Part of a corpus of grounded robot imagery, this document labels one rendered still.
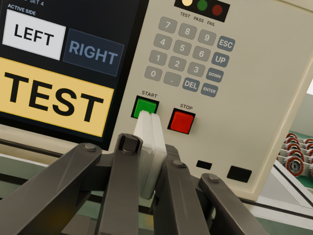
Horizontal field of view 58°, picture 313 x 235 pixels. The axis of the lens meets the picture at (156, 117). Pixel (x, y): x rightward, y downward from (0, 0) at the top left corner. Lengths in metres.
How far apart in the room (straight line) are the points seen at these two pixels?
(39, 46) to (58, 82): 0.03
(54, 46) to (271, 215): 0.27
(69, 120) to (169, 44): 0.12
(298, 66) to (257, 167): 0.11
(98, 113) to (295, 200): 0.26
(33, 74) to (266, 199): 0.28
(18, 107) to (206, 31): 0.19
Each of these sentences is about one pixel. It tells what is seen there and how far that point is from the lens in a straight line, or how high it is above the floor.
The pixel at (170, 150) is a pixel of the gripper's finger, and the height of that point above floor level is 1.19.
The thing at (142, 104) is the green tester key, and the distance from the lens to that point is 0.27.
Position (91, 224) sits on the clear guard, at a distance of 0.30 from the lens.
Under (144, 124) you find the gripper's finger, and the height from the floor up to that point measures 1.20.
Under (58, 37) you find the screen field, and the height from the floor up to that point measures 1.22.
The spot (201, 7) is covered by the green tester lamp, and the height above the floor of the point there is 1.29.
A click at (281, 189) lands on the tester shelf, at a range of 0.41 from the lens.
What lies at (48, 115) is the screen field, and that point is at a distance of 0.29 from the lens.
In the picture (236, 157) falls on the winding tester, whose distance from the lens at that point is 0.31.
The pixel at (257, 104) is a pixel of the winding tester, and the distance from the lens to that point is 0.30.
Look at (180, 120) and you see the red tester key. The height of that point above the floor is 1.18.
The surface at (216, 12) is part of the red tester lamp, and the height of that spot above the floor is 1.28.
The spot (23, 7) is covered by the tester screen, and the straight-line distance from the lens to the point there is 0.28.
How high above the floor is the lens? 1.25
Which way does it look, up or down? 16 degrees down
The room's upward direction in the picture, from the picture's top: 17 degrees clockwise
